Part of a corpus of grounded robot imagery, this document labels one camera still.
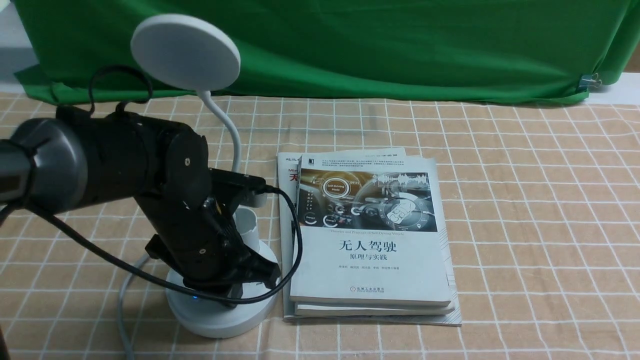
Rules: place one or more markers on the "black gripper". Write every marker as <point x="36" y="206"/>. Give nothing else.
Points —
<point x="192" y="243"/>

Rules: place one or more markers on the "white desk lamp with socket base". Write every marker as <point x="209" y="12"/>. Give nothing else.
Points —
<point x="188" y="53"/>

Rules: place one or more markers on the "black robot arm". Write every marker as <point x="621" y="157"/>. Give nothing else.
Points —
<point x="51" y="166"/>

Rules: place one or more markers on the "middle book in stack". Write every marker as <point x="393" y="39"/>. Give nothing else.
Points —
<point x="327" y="310"/>

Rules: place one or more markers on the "bottom magazine in stack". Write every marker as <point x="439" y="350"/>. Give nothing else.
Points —
<point x="287" y="165"/>

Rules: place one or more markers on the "top self-driving book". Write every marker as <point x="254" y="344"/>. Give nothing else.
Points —
<point x="372" y="231"/>

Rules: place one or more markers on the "green backdrop cloth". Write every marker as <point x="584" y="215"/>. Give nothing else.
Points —
<point x="497" y="51"/>

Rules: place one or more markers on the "checkered tan tablecloth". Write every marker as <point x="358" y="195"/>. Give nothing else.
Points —
<point x="541" y="205"/>

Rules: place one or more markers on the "blue binder clip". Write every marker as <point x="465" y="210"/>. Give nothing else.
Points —
<point x="589" y="82"/>

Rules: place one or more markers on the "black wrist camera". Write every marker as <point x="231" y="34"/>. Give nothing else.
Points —
<point x="232" y="190"/>

